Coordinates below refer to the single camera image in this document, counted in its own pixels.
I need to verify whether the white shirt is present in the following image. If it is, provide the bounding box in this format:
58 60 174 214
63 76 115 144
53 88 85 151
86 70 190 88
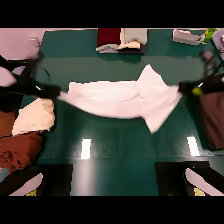
58 64 184 135

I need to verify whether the pale grey garment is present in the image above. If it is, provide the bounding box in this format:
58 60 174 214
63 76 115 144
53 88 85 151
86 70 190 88
172 28 206 46

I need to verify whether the cream garment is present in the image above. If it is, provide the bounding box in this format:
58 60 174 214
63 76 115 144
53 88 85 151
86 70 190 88
11 97 56 137

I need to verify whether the dark brown garment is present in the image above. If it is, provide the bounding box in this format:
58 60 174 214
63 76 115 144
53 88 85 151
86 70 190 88
195 91 224 152

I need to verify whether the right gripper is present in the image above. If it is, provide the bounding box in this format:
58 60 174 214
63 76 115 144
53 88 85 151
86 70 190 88
177 81 196 96

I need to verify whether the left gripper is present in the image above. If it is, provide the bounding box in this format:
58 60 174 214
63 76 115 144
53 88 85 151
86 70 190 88
39 84 62 100

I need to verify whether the rust brown garment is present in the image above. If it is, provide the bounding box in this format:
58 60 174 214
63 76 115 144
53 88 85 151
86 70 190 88
0 131 45 175

